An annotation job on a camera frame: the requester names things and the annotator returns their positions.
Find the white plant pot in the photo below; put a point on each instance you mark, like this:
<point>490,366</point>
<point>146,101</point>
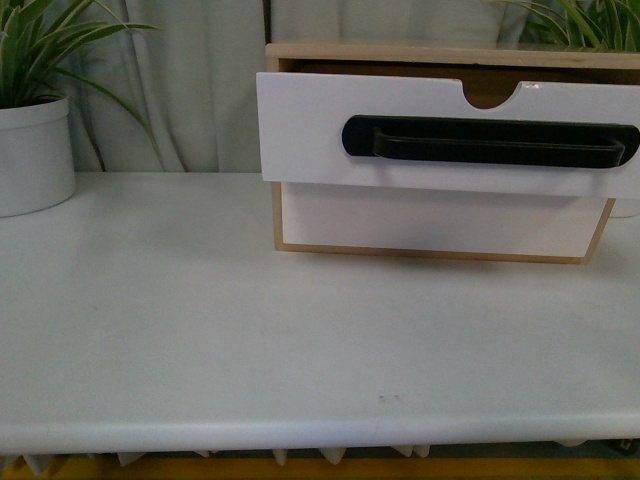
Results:
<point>626,208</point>
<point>37,168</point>

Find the black drawer handle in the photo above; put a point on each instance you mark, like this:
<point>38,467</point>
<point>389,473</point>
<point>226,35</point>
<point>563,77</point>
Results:
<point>495,142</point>

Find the green spider plant left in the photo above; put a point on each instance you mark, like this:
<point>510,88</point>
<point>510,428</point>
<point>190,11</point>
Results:
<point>37,39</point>

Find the wooden drawer cabinet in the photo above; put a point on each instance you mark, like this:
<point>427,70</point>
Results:
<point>489,76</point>

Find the green spider plant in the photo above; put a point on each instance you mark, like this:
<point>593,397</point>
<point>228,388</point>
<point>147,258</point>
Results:
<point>37,39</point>
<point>609,25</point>

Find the white drawer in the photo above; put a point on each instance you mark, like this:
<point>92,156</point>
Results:
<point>437,224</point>
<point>301,117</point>

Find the green spider plant right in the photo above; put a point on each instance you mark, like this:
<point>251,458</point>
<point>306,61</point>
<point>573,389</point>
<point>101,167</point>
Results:
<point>609,25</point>

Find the white right plant pot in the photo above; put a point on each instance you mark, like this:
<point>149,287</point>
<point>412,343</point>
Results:
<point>626,208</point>

